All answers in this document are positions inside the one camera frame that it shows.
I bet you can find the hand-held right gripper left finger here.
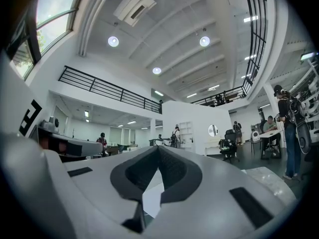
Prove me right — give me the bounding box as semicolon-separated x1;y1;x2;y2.
61;145;160;239

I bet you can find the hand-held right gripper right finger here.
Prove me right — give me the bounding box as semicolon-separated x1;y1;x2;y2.
144;145;297;239

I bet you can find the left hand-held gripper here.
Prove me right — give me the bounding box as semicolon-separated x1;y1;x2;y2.
0;52;103;157

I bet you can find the white table mat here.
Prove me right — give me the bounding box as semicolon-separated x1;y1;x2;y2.
142;169;165;219

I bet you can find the black balcony railing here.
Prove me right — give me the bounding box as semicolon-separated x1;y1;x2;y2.
58;65;162;115
191;0;268;107

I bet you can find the black backpack green trim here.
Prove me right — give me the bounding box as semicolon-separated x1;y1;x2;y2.
218;138;232;152

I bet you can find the white console table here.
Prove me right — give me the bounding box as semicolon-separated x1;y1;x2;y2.
204;139;225;156

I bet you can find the black office chair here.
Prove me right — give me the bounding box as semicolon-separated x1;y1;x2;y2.
219;129;240;163

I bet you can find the white desk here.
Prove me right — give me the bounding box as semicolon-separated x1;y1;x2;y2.
259;129;284;159

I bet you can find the large black-framed window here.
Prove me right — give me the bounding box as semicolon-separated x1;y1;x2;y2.
7;0;81;81

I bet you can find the white display shelf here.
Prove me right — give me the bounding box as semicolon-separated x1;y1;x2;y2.
290;58;319;144

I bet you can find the white ceiling air conditioner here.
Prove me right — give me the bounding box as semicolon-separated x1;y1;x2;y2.
113;0;158;27

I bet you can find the white wall shelf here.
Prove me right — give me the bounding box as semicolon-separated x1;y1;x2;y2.
178;121;194;149

